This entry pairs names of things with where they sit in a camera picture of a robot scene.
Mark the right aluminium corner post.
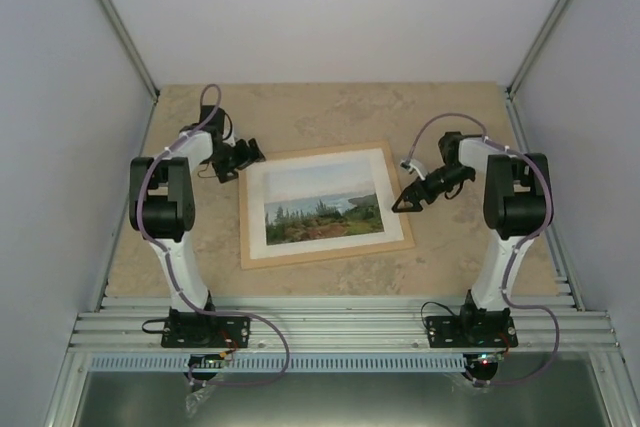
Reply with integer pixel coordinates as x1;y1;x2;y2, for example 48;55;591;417
505;0;574;100

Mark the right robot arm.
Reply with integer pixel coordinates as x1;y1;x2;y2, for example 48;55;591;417
392;131;553;346

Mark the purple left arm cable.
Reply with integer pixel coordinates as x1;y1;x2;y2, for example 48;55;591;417
134;83;292;388

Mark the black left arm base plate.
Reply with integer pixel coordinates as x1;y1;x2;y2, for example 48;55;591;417
161;309;251;350

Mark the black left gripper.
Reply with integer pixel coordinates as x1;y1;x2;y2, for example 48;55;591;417
208;140;267;184

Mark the light wooden picture frame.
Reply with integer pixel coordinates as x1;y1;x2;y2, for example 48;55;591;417
238;139;417;272

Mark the landscape photo print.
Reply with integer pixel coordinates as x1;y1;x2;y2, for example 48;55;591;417
263;160;384;246

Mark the slotted grey cable duct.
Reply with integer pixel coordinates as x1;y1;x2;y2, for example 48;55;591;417
89;353;466;373

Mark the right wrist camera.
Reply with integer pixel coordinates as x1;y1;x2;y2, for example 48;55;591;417
400;158;428;181

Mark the aluminium mounting rail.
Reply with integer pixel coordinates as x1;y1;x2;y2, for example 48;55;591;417
69;295;620;353

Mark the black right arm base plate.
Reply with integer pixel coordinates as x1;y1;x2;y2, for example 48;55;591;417
423;316;519;349

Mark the aluminium corner post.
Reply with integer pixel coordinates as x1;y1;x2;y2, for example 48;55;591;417
505;0;574;100
97;0;160;102

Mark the left aluminium corner post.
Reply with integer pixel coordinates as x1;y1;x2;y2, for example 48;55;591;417
97;0;160;102

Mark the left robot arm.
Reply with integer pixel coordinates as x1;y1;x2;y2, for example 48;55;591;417
129;105;265;346

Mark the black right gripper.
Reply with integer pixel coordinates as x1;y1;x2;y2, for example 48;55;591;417
399;165;474;212

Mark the white photo mat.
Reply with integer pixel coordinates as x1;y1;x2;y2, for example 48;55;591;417
245;145;405;262

